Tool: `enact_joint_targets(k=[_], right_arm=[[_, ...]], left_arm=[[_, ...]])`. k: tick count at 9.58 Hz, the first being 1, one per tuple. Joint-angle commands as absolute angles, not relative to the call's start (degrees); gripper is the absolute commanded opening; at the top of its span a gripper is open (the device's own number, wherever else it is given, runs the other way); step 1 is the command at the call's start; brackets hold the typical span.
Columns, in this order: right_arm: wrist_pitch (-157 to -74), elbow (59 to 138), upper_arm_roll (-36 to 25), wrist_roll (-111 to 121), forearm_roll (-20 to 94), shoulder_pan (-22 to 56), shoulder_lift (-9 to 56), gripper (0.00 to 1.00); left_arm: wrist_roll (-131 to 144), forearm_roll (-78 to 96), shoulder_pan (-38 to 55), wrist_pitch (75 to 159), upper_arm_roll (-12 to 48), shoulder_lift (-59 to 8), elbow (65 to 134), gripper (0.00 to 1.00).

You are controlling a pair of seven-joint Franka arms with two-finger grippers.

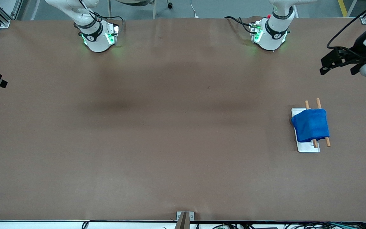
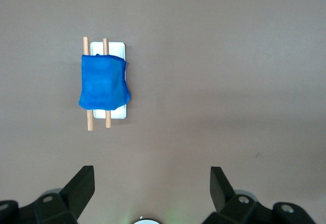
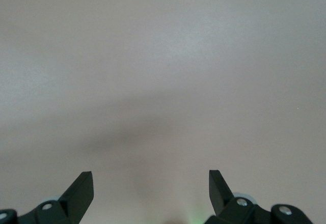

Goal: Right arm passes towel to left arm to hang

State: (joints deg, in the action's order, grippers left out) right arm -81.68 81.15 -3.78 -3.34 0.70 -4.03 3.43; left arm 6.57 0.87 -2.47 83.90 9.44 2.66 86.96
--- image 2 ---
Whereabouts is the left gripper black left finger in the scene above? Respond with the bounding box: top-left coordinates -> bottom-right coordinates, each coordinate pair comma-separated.
0,165 -> 96,224

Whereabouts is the white rack with wooden rods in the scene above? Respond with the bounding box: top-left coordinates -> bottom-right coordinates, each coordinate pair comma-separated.
83,36 -> 127,131

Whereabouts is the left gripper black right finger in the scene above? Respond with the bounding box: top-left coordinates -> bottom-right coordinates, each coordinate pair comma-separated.
202,166 -> 315,224

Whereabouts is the blue microfiber towel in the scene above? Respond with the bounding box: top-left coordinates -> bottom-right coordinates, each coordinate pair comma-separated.
77,53 -> 132,111

